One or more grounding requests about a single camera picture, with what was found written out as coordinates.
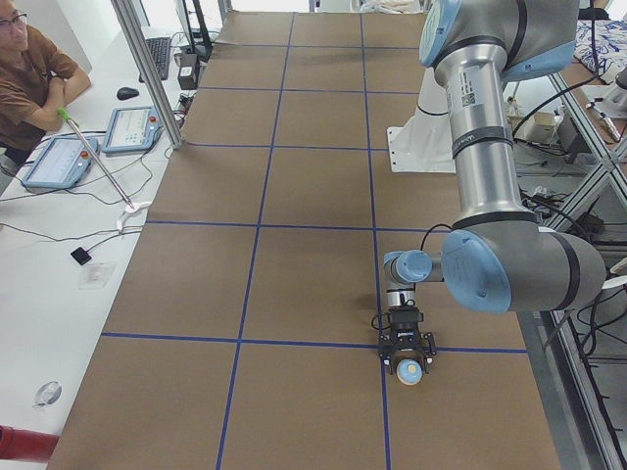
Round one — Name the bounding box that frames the black computer mouse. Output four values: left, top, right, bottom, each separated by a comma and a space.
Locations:
117, 87, 139, 101

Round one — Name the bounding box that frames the teach pendant far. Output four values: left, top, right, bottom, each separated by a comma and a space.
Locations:
103, 107, 163, 155

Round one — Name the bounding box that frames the small black square device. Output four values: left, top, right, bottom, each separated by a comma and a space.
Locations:
71, 247, 92, 265

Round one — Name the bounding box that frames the black box on desk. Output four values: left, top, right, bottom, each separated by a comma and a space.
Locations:
177, 54, 199, 90

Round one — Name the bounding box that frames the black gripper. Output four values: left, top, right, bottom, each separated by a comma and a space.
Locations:
377, 306, 437, 375

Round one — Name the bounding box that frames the seated person brown shirt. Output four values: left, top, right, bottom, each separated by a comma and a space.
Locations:
1, 1, 91, 172

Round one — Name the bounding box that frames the red cylinder object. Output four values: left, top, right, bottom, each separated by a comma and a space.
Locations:
0, 426, 60, 463

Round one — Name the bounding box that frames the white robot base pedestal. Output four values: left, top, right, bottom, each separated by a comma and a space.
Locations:
387, 69, 456, 173

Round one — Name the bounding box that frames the black keyboard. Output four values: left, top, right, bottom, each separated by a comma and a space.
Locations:
145, 37, 171, 80

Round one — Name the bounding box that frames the teach pendant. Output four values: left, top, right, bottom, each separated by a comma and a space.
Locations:
23, 136, 92, 190
103, 107, 163, 155

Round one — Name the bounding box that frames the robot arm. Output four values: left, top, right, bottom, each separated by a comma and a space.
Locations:
378, 1, 605, 385

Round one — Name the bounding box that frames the metal rod green handle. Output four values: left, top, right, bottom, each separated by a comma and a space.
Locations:
57, 107, 135, 212

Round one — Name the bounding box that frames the aluminium frame post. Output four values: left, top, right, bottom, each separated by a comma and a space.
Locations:
111, 0, 183, 150

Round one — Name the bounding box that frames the teach pendant near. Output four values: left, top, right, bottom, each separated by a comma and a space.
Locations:
23, 136, 92, 190

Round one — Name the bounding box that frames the clear tape roll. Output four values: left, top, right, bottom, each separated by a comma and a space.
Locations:
32, 381, 63, 408

